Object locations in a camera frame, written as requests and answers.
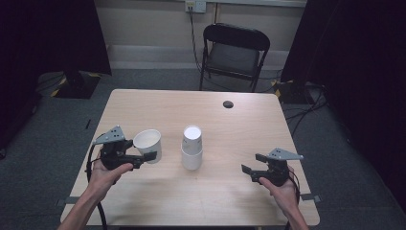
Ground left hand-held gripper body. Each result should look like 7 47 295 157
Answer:
92 125 142 172

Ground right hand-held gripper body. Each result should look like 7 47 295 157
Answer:
251 147 305 188

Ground white paper cup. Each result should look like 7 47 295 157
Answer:
180 148 204 172
132 128 163 165

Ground stack of white cups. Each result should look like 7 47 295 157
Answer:
182 125 204 152

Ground person's left hand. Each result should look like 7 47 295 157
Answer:
86 157 135 203

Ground person's right hand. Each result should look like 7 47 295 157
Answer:
259 165 301 216

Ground grey tape strip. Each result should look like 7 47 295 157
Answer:
300 193 322 203
55 195 82 207

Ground black stand base yellow tape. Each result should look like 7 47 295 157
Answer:
50 70 103 100
271 79 308 105

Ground black folding chair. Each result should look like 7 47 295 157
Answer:
198 22 272 94

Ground black curtain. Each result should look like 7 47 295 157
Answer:
281 0 406 213
0 0 113 151

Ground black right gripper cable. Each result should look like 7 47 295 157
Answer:
286 170 302 205

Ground black floor cables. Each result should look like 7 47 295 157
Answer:
282 80 330 136

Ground black wall socket cable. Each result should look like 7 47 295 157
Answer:
189 9 205 74

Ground white wall socket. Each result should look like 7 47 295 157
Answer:
184 0 208 14

